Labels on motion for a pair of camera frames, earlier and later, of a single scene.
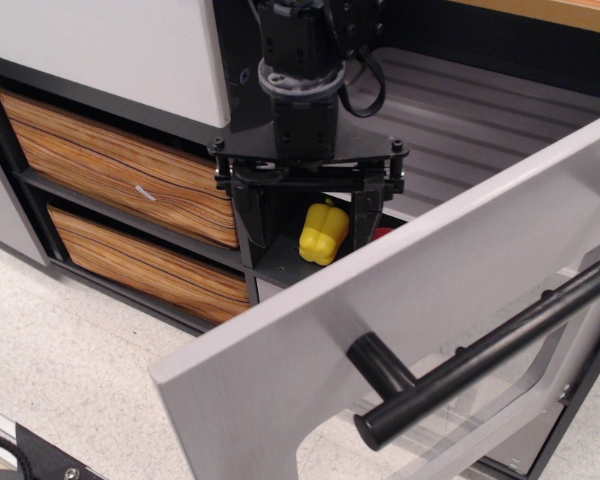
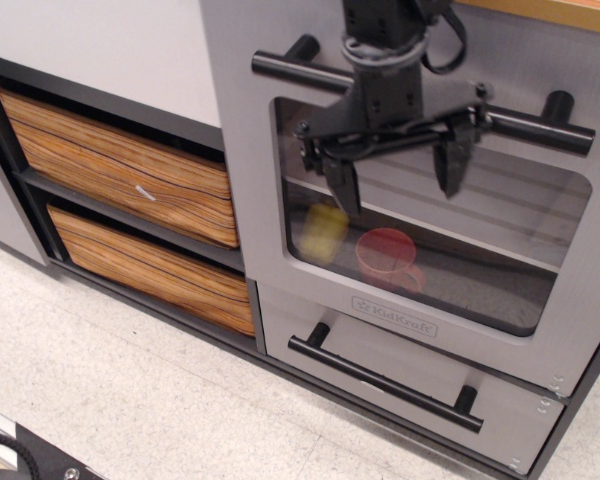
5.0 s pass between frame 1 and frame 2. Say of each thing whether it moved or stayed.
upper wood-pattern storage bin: stayed
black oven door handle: moved
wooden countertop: stayed
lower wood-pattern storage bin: stayed
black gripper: moved
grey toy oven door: moved
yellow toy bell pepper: stayed
